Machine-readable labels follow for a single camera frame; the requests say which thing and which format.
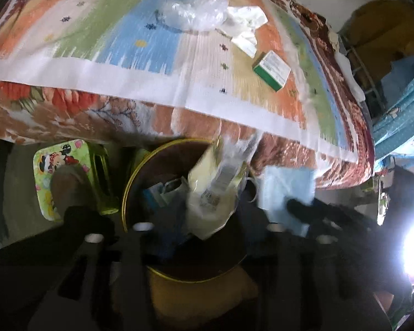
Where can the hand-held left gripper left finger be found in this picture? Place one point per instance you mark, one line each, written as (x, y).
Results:
(165, 238)

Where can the green cartoon stool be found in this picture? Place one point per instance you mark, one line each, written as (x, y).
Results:
(55, 160)

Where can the light blue plastic bag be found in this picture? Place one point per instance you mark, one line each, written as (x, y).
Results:
(400, 74)

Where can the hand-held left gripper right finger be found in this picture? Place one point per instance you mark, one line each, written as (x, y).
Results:
(253, 234)

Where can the blue cartoon print cloth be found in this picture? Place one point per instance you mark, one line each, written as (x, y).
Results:
(407, 120)

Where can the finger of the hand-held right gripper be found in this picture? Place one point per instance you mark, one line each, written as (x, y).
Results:
(303, 212)

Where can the yellow garment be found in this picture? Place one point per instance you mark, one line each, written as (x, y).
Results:
(383, 27)

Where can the cream plastic packet with barcode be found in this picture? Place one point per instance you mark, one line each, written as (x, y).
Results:
(210, 193)

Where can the white blue packet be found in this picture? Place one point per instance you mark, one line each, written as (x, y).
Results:
(162, 193)

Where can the white paper wrapper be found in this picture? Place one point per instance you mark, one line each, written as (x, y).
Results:
(246, 44)

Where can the floral brown blanket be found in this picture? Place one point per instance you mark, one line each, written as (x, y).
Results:
(55, 110)

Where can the metal rack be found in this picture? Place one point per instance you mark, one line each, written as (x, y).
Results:
(360, 69)

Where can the clear plastic bag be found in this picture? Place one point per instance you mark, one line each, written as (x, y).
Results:
(200, 12)

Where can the brown bin with gold rim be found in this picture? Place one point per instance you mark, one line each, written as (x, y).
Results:
(165, 160)

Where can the green and white box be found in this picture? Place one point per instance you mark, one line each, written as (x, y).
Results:
(271, 70)

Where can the white cloth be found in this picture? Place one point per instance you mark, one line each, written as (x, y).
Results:
(348, 76)

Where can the striped colourful mat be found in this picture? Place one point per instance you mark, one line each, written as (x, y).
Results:
(89, 41)

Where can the white tissue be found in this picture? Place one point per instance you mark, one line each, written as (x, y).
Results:
(245, 17)

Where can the blue face mask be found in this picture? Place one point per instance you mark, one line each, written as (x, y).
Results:
(283, 186)

